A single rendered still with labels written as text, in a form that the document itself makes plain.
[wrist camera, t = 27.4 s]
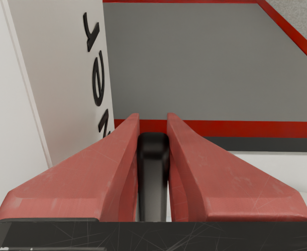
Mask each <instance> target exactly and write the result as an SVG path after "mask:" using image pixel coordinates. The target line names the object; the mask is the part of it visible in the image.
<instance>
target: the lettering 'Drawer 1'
mask: <svg viewBox="0 0 307 251"><path fill-rule="evenodd" d="M83 19H84V26H85V31H86V35H87V37H88V41H87V46H88V52H90V50H91V48H92V46H93V44H94V42H95V40H96V38H97V36H98V33H99V31H100V27H99V22H98V23H97V24H96V26H95V28H94V30H93V32H92V33H90V31H89V28H88V21H87V13H86V12H85V13H84V15H83ZM99 56H100V60H101V67H102V88H101V82H100V73H99V65H98V58H97V57H96V59H95V62H94V67H93V93H94V99H95V103H96V105H97V106H98V107H99V106H100V105H101V104H102V100H103V95H104V65H103V58H102V51H101V50H100V52H99ZM96 74H97V79H98V87H99V95H100V96H99V98H98V96H97V92H96ZM108 117H109V115H108V109H107V110H106V112H105V114H104V116H103V118H102V120H101V122H100V124H99V125H98V127H99V132H101V130H102V128H103V125H104V124H105V127H104V133H103V138H104V137H105V136H106V130H107V123H108Z"/></svg>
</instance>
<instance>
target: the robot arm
mask: <svg viewBox="0 0 307 251"><path fill-rule="evenodd" d="M139 135H140V125H139V113H133V114H131V115H130V116H129V117H128V118H127V119H126V120H125V121H123V122H122V123H121V124H120V125H119V126H118V127H117V128H116V129H115V130H114V131H113V132H112V133H110V134H109V135H107V136H106V137H104V138H102V139H101V140H99V141H97V142H95V143H94V144H92V145H90V146H88V147H87V148H85V149H83V150H81V151H79V152H78V153H76V154H74V155H72V156H71V157H69V158H67V159H65V160H63V161H62V162H60V163H58V164H56V165H55V166H53V167H51V168H49V169H47V170H46V171H44V172H42V173H40V174H39V175H37V176H35V177H33V178H31V179H30V180H28V181H26V182H24V183H23V184H21V185H19V186H17V187H16V188H14V189H12V190H10V191H9V192H8V193H7V195H6V196H5V198H4V200H3V202H2V204H1V206H0V251H307V206H306V204H305V202H304V200H303V198H302V196H301V194H300V192H298V191H297V190H296V189H294V188H292V187H291V186H289V185H287V184H285V183H283V182H282V181H280V180H278V179H276V178H275V177H273V176H271V175H269V174H267V173H266V172H264V171H262V170H260V169H259V168H257V167H255V166H253V165H251V164H250V163H248V162H246V161H244V160H243V159H241V158H239V157H237V156H235V155H234V154H232V153H230V152H228V151H226V150H225V149H223V148H221V147H219V146H218V145H216V144H214V143H212V142H210V141H209V140H207V139H205V138H203V137H202V136H200V135H198V134H197V133H196V132H195V131H193V130H192V129H191V128H190V127H189V126H188V125H187V124H186V123H185V122H184V121H183V120H181V119H180V118H179V117H178V116H177V115H176V114H175V113H168V114H167V136H168V139H169V169H168V186H169V197H170V209H171V220H172V221H171V222H135V215H136V203H137V192H138V173H137V141H138V136H139Z"/></svg>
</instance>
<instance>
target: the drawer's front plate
mask: <svg viewBox="0 0 307 251"><path fill-rule="evenodd" d="M85 12H86V13H87V21H88V28H89V31H90V33H92V32H93V30H94V28H95V26H96V24H97V23H98V22H99V27H100V31H99V33H98V36H97V38H96V40H95V42H94V44H93V46H92V48H91V50H90V52H88V46H87V41H88V37H87V35H86V31H85V26H84V19H83V15H84V13H85ZM100 50H101V51H102V58H103V65H104V95H103V100H102V104H101V105H100V106H99V107H98V106H97V105H96V103H95V99H94V93H93V67H94V62H95V59H96V57H97V58H98V65H99V73H100V82H101V88H102V67H101V60H100V56H99V52H100ZM107 109H108V115H109V117H108V123H107V130H106V136H107V135H108V133H109V131H110V133H112V132H113V131H114V119H113V108H112V98H111V88H110V77H109V67H108V56H107V46H106V36H105V25H104V15H103V4H102V0H0V177H1V179H2V181H3V184H4V186H5V188H6V191H7V192H9V191H10V190H12V189H14V188H16V187H17V186H19V185H21V184H23V183H24V182H26V181H28V180H30V179H31V178H33V177H35V176H37V175H39V174H40V173H42V172H44V171H46V170H47V169H49V168H51V167H53V166H55V165H56V164H58V163H60V162H62V161H63V160H65V159H67V158H69V157H71V156H72V155H74V154H76V153H78V152H79V151H81V150H83V149H85V148H87V147H88V146H90V145H92V144H94V143H95V142H97V141H99V140H101V139H102V138H103V133H104V127H105V124H104V125H103V128H102V130H101V132H99V127H98V125H99V124H100V122H101V120H102V118H103V116H104V114H105V112H106V110H107Z"/></svg>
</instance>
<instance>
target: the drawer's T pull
mask: <svg viewBox="0 0 307 251"><path fill-rule="evenodd" d="M168 169H169V139H168V136H167V135H166V134H165V133H162V132H144V133H141V134H140V135H139V136H138V141H137V173H138V192H137V203H136V215H135V222H166V218H167V193H168Z"/></svg>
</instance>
